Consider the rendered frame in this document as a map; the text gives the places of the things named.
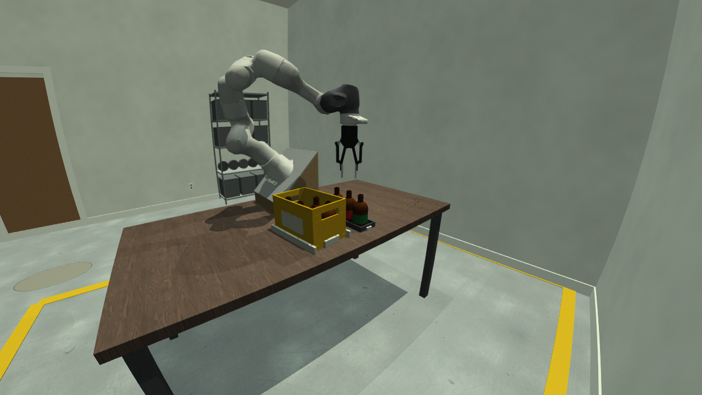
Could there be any brown bottle with green label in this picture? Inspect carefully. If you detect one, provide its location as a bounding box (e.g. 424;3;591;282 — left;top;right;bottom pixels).
352;194;368;227

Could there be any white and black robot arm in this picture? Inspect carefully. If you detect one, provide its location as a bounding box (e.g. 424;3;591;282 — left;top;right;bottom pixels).
218;50;367;186

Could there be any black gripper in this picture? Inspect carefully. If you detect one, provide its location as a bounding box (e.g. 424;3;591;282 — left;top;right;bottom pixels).
335;126;364;178

